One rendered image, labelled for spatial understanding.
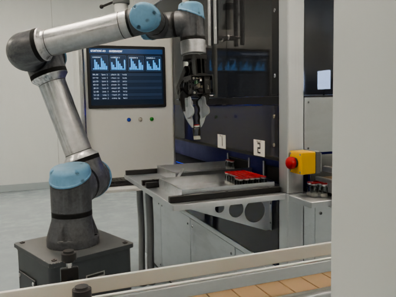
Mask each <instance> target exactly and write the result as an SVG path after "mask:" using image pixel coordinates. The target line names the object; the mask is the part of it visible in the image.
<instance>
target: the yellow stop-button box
mask: <svg viewBox="0 0 396 297"><path fill-rule="evenodd" d="M290 157H294V158H295V159H296V167H295V168H294V169H290V172H292V173H296V174H301V175H304V174H319V173H320V172H321V152H320V151H315V150H291V151H290Z"/></svg>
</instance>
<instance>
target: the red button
mask: <svg viewBox="0 0 396 297"><path fill-rule="evenodd" d="M285 164H286V167H287V168H288V169H294V168H295V167H296V159H295V158H294V157H288V158H287V159H286V161H285Z"/></svg>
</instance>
